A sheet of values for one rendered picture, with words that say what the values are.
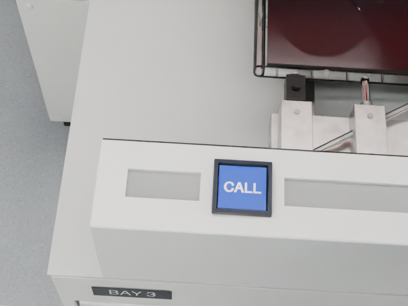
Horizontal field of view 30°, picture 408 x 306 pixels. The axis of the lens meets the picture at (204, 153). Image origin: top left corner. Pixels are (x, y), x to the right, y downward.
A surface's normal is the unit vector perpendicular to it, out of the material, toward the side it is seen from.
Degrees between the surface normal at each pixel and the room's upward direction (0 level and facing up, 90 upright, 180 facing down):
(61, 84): 90
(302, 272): 90
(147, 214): 0
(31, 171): 0
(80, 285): 90
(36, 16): 90
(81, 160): 0
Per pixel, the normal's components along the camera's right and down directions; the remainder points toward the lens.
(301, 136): 0.03, -0.48
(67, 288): -0.05, 0.87
